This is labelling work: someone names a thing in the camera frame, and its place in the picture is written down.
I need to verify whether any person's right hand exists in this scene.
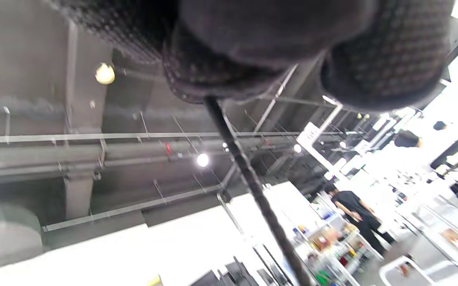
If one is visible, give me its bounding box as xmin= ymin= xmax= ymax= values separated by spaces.
xmin=46 ymin=0 xmax=456 ymax=112

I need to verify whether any black measuring scoop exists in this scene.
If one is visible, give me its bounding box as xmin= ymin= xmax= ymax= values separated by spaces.
xmin=204 ymin=97 xmax=313 ymax=286

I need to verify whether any white shelf with colourful items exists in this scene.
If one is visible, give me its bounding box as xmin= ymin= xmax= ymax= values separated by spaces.
xmin=293 ymin=214 xmax=384 ymax=286

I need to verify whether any white metal trolley cart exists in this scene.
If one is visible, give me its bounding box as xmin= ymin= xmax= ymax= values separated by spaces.
xmin=379 ymin=254 xmax=458 ymax=286

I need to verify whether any large grey air duct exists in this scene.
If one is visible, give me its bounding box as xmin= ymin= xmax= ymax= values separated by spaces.
xmin=0 ymin=203 xmax=45 ymax=271

